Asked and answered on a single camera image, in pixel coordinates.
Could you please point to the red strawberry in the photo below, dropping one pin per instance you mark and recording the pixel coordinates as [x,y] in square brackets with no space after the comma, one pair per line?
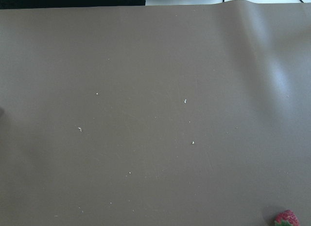
[286,218]

